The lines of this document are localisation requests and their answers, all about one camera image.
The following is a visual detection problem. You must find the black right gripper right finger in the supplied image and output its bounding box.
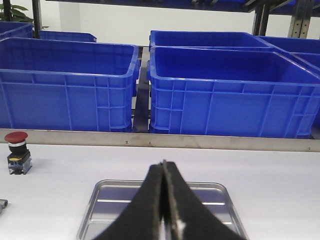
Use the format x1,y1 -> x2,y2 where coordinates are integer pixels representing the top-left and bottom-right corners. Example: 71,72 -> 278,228
162,160 -> 243,240

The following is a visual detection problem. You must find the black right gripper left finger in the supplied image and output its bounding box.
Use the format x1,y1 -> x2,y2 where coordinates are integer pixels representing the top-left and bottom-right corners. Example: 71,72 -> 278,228
95,164 -> 163,240

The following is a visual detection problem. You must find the silver metal tray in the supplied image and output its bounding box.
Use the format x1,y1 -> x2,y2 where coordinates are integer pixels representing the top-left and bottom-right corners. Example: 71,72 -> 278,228
76,179 -> 249,240

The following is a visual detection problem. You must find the blue plastic crate right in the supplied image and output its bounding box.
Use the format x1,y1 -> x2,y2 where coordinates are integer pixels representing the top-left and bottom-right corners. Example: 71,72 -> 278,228
147,46 -> 320,138

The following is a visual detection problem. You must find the blue plastic crate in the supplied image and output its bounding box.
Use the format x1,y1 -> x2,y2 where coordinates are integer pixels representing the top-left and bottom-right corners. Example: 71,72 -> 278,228
147,46 -> 320,138
0,37 -> 141,132

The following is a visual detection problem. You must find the red emergency stop button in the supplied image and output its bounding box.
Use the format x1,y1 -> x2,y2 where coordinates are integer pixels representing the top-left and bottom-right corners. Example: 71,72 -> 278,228
4,131 -> 32,175

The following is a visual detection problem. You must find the grey metal clamp block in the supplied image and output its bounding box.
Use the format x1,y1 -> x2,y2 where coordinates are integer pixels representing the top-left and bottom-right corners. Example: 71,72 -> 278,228
0,199 -> 9,214

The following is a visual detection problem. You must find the blue plastic crate centre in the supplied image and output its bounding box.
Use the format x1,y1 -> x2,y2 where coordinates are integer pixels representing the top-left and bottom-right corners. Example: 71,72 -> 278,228
0,37 -> 141,132

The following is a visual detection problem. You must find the blue crate behind right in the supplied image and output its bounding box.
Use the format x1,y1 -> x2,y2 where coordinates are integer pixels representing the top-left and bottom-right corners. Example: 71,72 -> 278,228
149,30 -> 272,51

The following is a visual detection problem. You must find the blue crate rear right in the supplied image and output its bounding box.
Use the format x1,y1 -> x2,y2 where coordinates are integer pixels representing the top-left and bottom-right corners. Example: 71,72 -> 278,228
291,52 -> 320,76

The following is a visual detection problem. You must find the blue crate rear centre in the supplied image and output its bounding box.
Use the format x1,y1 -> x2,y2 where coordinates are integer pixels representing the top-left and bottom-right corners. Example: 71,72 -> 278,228
39,30 -> 97,43

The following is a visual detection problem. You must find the blue crate far right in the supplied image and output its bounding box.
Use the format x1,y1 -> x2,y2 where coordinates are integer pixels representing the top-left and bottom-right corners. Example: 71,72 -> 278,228
259,36 -> 320,54

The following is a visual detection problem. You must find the blue crate far left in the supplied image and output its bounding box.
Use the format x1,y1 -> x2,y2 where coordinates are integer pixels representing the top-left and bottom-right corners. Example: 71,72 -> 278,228
0,21 -> 33,40

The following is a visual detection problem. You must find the green potted plant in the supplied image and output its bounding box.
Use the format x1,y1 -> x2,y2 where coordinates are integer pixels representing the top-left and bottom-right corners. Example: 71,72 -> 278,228
0,0 -> 49,30

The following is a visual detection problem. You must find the dark metal shelf frame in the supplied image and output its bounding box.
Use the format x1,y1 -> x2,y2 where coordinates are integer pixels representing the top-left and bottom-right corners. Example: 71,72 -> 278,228
44,0 -> 320,40

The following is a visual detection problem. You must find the black metal post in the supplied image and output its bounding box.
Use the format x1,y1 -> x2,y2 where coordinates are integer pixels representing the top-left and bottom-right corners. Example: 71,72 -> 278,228
32,0 -> 42,39

